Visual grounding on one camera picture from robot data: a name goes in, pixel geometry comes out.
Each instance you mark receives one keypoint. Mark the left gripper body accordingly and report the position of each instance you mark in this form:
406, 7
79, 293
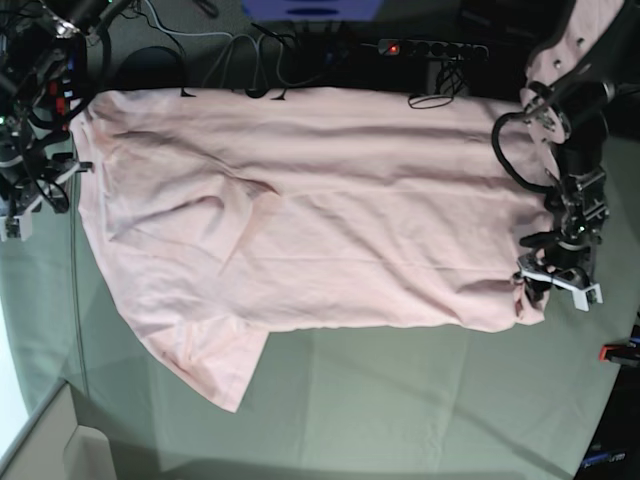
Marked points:
565, 264

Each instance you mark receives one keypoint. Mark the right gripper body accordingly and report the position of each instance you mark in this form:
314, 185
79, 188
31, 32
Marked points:
22, 197

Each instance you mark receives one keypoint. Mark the pink t-shirt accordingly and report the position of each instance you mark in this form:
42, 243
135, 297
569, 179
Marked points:
216, 219

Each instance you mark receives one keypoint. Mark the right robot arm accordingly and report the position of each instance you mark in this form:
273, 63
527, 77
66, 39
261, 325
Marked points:
55, 57

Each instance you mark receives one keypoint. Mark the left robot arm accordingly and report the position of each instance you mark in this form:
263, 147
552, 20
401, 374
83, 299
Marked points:
571, 127

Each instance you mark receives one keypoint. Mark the red black clamp right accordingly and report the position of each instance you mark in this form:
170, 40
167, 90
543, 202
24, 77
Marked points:
625, 353

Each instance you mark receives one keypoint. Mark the green table cloth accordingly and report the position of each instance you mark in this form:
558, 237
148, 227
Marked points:
440, 402

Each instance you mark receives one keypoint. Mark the black round stool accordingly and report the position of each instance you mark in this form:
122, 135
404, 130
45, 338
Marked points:
154, 67

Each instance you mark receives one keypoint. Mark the black power strip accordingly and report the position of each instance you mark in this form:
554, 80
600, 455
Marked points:
433, 50

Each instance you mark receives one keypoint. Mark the beige plastic bin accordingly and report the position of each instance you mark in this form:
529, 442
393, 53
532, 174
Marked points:
54, 445

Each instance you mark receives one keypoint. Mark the blue box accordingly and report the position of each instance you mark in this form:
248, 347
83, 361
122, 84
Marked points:
312, 10

